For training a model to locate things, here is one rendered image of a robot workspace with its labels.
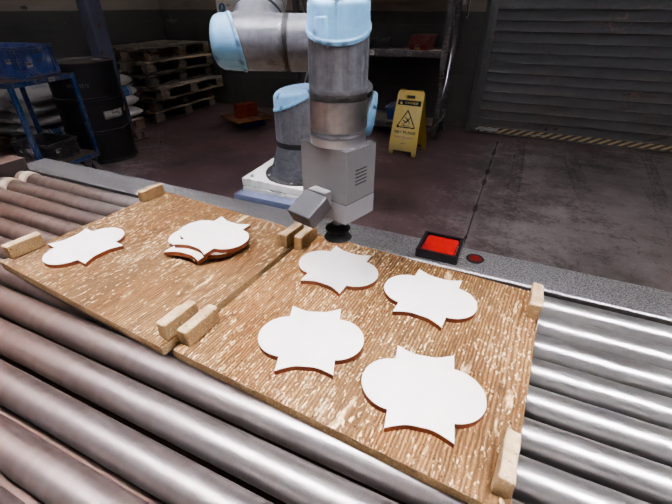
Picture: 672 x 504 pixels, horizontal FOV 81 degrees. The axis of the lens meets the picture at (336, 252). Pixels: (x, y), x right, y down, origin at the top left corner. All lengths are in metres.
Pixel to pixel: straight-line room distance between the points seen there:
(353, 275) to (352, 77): 0.29
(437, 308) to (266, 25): 0.45
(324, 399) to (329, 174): 0.28
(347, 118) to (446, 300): 0.29
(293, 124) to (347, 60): 0.56
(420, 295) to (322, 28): 0.37
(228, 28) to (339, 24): 0.19
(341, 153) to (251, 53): 0.20
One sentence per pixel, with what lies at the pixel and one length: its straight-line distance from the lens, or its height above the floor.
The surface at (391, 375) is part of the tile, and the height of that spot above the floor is 0.94.
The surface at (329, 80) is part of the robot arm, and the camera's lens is 0.50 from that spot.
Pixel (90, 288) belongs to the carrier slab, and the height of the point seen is 0.94.
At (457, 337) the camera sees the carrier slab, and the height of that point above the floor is 0.94.
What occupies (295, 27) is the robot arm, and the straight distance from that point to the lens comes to 0.61.
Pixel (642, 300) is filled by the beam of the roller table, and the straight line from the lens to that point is 0.79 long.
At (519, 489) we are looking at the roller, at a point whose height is 0.91.
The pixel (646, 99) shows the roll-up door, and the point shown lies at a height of 0.50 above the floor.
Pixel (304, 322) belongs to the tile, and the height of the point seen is 0.94.
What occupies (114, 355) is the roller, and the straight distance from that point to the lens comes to 0.62.
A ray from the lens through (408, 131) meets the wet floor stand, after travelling 4.14.
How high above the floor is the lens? 1.31
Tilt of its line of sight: 32 degrees down
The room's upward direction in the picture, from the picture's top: straight up
